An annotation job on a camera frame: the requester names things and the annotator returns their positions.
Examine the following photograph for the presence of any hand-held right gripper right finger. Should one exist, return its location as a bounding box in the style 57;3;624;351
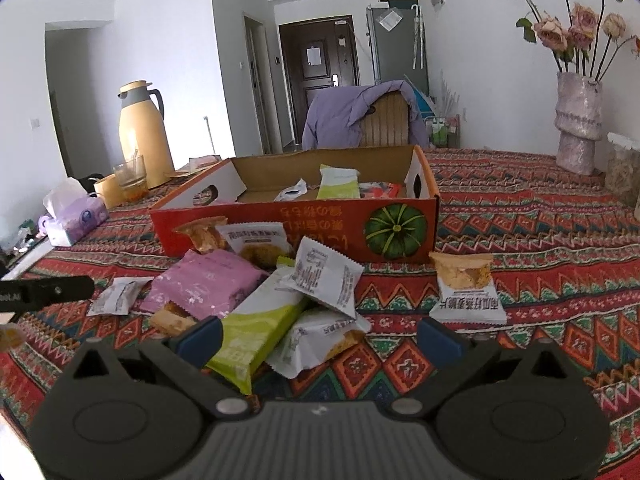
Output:
390;316;571;417

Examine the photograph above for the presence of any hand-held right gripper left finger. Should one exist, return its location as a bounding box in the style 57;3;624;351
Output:
70;316;253;417

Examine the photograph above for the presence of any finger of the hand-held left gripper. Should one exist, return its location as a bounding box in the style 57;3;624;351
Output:
22;276;95;308

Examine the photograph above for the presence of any white crisp packet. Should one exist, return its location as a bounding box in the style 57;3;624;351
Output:
274;178;308;202
0;324;25;352
428;251;507;324

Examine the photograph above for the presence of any pink snack packet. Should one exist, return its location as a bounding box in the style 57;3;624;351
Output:
140;249;271;321

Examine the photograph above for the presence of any green snack packet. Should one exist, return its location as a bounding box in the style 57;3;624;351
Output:
316;164;362;200
204;256;311;396

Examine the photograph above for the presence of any purple red snack bag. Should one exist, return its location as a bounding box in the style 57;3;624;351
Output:
357;181;406;200

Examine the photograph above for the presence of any orange cardboard box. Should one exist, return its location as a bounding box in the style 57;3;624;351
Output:
149;144;441;264

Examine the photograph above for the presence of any purple tissue pack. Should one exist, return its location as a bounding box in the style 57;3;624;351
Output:
39;176;110;247

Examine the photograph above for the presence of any drinking glass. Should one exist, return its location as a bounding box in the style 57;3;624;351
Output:
113;155;150;203

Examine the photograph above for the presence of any yellow thermos jug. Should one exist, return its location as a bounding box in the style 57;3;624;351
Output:
118;80;176;189

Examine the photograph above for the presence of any wooden chair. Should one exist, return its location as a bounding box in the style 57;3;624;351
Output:
360;91;411;150

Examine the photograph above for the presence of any blue plastic object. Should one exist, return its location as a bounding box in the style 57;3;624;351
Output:
402;77;436;118

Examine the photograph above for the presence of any glass jar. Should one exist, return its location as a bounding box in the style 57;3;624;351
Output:
604;132;640;206

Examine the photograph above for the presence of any chair with purple jacket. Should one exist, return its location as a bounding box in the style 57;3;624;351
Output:
301;80;431;151

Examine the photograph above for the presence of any pink textured vase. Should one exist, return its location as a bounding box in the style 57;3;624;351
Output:
555;71;603;176

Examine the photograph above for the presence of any grey interior door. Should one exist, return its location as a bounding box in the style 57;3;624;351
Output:
244;14;273;156

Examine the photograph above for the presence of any dark brown entrance door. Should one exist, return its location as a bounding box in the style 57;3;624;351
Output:
278;15;361;143

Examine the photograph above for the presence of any grey refrigerator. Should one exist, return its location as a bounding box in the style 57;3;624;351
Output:
366;4;430;93

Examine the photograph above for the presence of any folded clear umbrella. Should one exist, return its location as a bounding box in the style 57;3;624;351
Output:
411;4;426;68

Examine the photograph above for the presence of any bunch of dried pink roses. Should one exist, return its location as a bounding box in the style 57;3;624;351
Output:
489;0;640;81

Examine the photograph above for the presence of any wire rack with bottles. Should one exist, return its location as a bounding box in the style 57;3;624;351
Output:
424;115;460;148

